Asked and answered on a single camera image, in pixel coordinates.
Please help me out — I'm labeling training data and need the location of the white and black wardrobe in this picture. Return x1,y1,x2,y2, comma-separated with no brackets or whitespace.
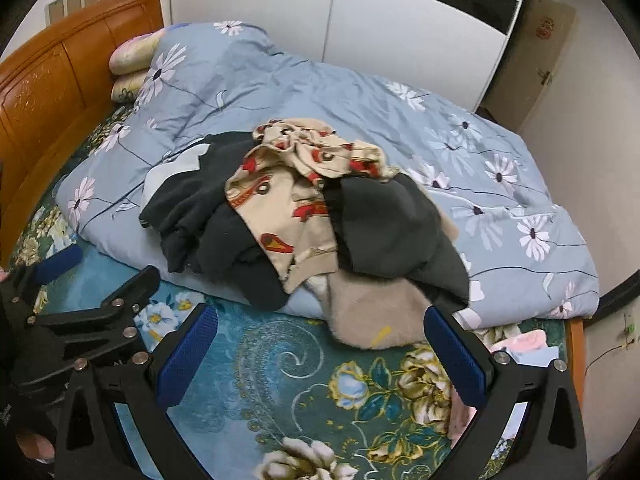
170,0,533,111

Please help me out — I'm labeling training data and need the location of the beige fluffy garment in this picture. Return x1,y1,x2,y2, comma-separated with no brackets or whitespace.
305,210,461,351

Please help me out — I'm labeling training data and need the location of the white wall socket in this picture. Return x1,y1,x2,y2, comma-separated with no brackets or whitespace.
620,310,640,351

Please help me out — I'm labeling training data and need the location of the pink fluffy garment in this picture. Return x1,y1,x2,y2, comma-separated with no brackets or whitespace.
447,327,553,456

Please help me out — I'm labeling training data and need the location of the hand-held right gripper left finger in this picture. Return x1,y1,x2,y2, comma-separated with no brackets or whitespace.
52,302,221,480

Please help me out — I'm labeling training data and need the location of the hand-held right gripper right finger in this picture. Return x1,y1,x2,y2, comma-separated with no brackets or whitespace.
422,305,588,480

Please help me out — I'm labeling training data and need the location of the person's left hand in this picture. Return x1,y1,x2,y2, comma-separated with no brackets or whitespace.
16,431,56,462

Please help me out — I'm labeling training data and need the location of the cream printed garment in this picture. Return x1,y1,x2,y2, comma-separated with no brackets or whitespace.
224,117,401,295

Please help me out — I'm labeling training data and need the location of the thin black cable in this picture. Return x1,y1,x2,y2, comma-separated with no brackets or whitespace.
584,342,626,376

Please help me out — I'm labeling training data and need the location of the blue floral duvet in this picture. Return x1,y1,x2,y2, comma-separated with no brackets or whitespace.
54,21,601,321

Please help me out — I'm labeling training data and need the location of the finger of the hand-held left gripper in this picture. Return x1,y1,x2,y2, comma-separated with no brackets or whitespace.
20,265,161,392
0,244,84,311

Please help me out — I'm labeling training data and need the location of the dark green-grey garment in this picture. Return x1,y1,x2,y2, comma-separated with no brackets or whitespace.
325,172,471,311

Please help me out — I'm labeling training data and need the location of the orange wooden bed frame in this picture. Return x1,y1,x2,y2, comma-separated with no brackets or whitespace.
0,0,587,411

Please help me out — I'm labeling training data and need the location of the cream floral pillow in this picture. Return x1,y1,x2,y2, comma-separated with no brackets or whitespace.
111,72,151,103

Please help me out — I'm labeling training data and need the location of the black garment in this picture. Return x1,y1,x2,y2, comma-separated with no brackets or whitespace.
185,205,293,311

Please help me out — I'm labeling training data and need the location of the green floral blanket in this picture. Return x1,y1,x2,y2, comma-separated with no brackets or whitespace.
0,105,571,480

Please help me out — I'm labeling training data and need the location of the pink floral pillow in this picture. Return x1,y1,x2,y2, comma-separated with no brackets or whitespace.
109,30,166,75

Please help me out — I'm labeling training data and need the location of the beige wooden door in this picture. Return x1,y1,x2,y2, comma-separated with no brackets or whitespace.
480,0,576,133

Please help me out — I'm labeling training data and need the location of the grey wall panel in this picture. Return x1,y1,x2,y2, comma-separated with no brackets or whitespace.
46,0,112,25

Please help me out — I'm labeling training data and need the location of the dark grey garment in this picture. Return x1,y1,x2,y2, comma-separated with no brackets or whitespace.
139,131,261,275

